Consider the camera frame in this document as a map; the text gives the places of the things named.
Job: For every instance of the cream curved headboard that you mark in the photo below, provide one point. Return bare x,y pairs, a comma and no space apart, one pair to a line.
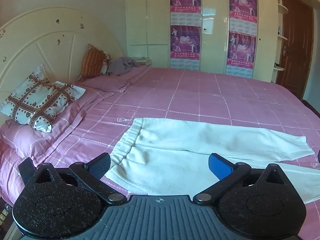
50,42

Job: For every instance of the cream corner shelf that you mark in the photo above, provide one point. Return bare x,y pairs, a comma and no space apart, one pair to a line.
282,37

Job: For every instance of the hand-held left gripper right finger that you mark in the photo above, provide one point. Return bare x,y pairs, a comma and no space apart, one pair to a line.
220,166

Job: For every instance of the stack of books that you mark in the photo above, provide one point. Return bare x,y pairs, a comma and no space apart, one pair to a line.
145,61

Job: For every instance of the floral pillow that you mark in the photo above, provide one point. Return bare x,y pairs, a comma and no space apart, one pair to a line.
106,63

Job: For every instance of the purple wall poster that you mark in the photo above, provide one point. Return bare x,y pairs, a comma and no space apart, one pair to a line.
243,7
185,0
241,52
185,45

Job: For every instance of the brown wooden door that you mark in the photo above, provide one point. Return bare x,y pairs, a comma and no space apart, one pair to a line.
297,42

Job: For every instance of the cream wardrobe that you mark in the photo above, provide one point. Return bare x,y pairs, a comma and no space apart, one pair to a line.
215,42

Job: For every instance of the bed with pink checked sheet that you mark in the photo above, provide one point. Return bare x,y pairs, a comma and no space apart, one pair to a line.
200,97

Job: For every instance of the heart patterned pillow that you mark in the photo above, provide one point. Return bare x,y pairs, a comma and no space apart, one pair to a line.
37,100

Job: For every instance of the orange striped pillow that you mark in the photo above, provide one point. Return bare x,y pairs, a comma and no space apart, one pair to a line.
91,61

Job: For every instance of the pink checked pillow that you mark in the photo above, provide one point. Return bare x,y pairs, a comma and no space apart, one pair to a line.
107,83
62,135

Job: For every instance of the grey crumpled cloth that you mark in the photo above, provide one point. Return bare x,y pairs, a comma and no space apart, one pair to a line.
120,66

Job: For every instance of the white pants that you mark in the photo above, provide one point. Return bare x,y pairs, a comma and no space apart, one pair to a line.
170,155

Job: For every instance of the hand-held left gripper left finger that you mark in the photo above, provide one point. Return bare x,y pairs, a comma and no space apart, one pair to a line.
99,165

